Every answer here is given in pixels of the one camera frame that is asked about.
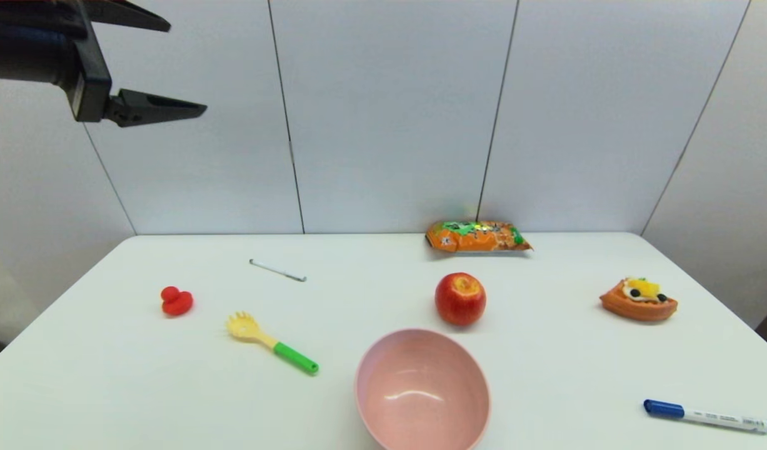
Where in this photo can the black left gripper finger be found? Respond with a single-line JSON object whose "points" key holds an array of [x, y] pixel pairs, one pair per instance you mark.
{"points": [[152, 109], [127, 15]]}

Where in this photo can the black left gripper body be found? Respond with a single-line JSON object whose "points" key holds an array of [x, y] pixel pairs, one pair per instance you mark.
{"points": [[39, 50]]}

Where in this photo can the white stylus pen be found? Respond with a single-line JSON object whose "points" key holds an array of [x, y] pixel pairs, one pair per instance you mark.
{"points": [[277, 270]]}

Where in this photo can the red rubber duck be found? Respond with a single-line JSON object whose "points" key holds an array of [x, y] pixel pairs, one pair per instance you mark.
{"points": [[178, 304]]}

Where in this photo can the yellow green pasta spoon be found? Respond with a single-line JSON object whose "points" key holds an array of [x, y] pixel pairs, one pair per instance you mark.
{"points": [[245, 327]]}

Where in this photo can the orange green snack bag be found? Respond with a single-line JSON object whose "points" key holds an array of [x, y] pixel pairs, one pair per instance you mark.
{"points": [[477, 237]]}

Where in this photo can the red apple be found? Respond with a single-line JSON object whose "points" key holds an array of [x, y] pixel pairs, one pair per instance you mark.
{"points": [[460, 301]]}

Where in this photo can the pink bowl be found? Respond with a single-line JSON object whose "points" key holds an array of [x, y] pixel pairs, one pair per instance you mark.
{"points": [[421, 394]]}

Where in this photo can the orange waffle toy with fruit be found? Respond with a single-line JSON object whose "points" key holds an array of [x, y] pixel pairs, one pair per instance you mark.
{"points": [[636, 305]]}

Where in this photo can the blue white marker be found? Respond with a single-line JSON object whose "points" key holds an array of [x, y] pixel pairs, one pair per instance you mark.
{"points": [[702, 415]]}

